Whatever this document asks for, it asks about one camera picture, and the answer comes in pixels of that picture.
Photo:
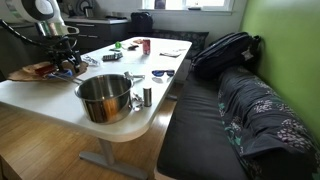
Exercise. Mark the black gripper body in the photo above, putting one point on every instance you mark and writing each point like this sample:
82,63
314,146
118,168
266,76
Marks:
63,48

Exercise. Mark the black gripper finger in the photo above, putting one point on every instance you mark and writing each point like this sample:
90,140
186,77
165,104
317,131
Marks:
76,61
60,66

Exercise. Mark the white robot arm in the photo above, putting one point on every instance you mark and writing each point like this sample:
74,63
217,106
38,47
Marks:
40,11

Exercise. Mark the leaf-shaped wooden tray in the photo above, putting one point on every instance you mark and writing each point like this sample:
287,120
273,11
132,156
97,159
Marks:
23,74

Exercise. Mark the stainless steel pot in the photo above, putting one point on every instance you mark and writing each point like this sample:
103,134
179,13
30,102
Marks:
105,98

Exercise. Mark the clear plastic packet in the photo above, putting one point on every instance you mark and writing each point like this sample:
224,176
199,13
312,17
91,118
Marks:
91,60

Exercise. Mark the red box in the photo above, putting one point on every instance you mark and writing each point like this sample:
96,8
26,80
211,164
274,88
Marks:
45,69

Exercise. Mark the dark drawer cabinet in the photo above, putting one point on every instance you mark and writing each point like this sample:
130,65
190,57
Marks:
96,33

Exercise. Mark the black remote control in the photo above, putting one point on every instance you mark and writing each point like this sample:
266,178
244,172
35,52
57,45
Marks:
112,56

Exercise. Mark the metal kettle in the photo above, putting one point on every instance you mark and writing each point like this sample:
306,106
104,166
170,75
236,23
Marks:
88,11

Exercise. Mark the small green object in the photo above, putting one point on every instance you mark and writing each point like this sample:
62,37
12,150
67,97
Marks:
118,44

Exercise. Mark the metal measuring cup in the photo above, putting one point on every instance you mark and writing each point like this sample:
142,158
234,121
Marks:
130,76

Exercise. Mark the small dark object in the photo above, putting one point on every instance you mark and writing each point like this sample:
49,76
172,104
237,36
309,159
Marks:
132,47

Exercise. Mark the small orange object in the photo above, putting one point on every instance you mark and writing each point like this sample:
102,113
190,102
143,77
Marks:
137,41

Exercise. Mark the red soda can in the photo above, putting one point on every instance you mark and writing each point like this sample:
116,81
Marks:
146,46

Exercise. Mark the shiny metal utensil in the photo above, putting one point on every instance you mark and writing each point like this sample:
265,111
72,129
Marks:
136,102

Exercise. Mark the black bag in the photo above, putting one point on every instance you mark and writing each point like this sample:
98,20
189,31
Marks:
141,21

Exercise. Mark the metal cylinder shaker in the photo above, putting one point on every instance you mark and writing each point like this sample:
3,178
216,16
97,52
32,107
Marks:
147,96

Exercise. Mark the blue mirrored sunglasses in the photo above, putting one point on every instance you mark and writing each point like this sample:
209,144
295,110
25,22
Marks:
162,72

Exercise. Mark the white paper sheets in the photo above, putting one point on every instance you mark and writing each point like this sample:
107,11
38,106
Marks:
171,53

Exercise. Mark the grey table leg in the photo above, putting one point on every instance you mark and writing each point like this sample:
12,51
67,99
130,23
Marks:
108,155

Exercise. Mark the dark patterned cushion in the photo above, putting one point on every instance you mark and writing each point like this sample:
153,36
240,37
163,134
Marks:
186,38

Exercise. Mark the dark grey couch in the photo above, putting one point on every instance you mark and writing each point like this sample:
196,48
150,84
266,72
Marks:
196,133

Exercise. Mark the black backpack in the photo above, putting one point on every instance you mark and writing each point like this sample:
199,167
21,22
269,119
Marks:
223,55

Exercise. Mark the dark floral blanket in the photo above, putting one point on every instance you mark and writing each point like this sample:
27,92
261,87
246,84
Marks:
266,123

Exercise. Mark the white window frame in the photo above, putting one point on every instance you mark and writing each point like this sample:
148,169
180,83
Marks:
188,5

